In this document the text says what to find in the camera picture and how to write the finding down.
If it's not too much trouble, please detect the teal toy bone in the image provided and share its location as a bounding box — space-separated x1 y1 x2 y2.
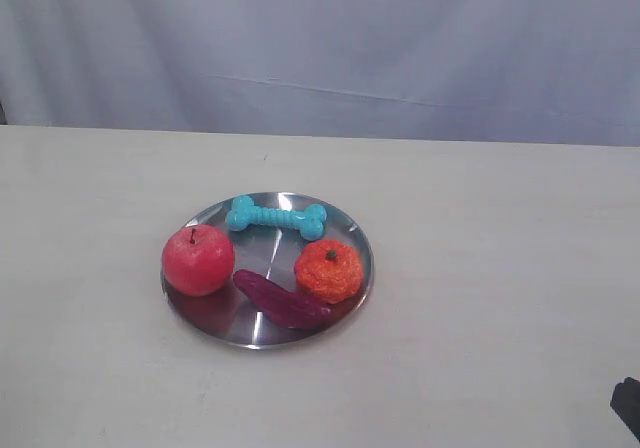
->
225 195 328 241

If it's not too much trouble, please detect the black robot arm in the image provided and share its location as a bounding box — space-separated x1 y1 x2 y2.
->
610 377 640 441

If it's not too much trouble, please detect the orange mandarin fruit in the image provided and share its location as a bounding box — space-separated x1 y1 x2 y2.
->
294 239 364 304

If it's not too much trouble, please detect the purple sweet potato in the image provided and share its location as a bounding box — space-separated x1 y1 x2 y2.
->
232 269 332 329

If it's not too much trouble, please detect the red apple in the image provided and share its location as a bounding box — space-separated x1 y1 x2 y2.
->
161 224 235 297

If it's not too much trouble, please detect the round stainless steel plate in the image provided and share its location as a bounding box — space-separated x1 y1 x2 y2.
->
161 192 375 350

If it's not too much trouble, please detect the white backdrop cloth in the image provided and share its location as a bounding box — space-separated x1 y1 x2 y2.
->
1 0 639 146

